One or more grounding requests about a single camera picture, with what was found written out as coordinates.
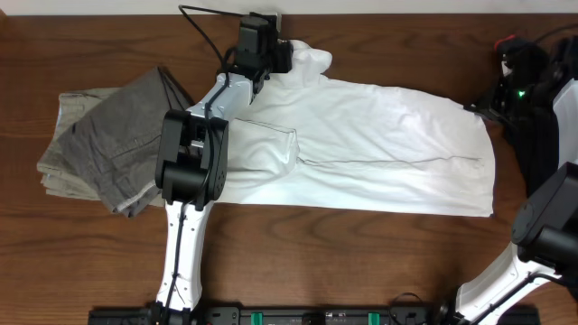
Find white printed t-shirt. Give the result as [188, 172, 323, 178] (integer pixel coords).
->
[220, 41, 495, 218]

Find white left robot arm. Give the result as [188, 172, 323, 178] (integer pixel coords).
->
[149, 40, 294, 324]

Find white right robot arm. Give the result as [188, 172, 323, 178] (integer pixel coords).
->
[435, 63, 577, 324]

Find black garment with red trim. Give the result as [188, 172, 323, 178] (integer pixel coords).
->
[494, 35, 577, 196]

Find folded grey shorts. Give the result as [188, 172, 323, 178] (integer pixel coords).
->
[58, 67, 191, 218]

